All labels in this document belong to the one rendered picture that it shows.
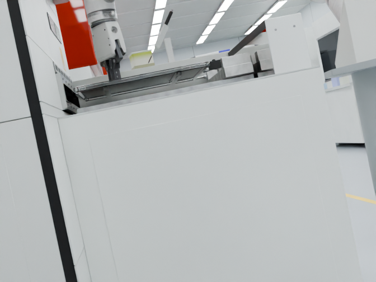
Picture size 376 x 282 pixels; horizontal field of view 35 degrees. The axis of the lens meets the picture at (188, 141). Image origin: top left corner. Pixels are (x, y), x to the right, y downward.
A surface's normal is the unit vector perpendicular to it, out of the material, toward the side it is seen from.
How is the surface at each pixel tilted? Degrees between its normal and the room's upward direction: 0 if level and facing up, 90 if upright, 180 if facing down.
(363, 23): 90
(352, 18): 90
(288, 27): 90
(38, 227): 90
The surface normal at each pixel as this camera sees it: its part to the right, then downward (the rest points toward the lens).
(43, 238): 0.09, 0.00
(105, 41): -0.69, 0.18
